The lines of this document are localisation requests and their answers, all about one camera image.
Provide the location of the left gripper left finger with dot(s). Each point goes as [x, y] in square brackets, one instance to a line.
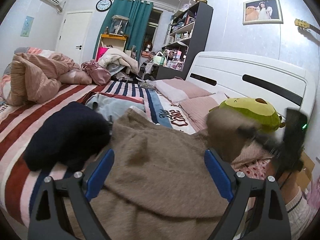
[49, 219]

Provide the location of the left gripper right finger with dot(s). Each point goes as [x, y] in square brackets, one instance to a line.
[257, 203]

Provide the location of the brown knitted sweater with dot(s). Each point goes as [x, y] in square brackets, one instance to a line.
[159, 186]

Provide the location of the white sleeve forearm right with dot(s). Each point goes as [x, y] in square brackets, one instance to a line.
[299, 212]

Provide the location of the beige clothes pile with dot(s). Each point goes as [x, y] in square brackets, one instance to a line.
[115, 60]

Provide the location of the green avocado plush toy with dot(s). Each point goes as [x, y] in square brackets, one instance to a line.
[248, 112]

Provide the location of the white bed headboard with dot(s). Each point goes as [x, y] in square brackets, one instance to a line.
[282, 84]

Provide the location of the dark navy garment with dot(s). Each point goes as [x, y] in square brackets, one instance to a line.
[69, 137]

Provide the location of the near pink pillow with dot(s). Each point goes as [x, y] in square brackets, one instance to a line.
[196, 110]

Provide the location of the pink pillow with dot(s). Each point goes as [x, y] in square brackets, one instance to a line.
[196, 110]
[178, 90]

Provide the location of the far pink pillow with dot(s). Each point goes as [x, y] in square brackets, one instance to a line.
[178, 90]

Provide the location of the light blue folded garment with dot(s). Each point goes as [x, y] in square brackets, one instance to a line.
[113, 106]

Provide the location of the yellow guitar headstock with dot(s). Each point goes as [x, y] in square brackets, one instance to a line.
[305, 25]

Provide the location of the pink crumpled quilt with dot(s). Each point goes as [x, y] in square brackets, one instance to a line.
[36, 75]

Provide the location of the pink shiny handbag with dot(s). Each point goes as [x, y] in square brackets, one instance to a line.
[99, 74]

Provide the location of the black bookshelf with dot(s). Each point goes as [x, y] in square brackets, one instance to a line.
[187, 37]

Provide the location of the wig mannequin head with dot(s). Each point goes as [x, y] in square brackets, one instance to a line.
[148, 46]

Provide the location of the white door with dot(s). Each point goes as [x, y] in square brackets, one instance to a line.
[73, 33]

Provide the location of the yellow white cabinet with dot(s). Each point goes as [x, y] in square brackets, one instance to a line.
[107, 41]

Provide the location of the teal curtain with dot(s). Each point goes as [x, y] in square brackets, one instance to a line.
[138, 12]

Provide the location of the figure display case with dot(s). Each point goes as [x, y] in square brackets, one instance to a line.
[118, 25]

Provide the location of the framed photo on wall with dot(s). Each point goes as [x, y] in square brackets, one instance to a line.
[262, 12]

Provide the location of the blue wall poster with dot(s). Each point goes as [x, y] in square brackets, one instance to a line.
[28, 22]

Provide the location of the round wall clock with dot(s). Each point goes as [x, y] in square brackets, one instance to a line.
[103, 5]

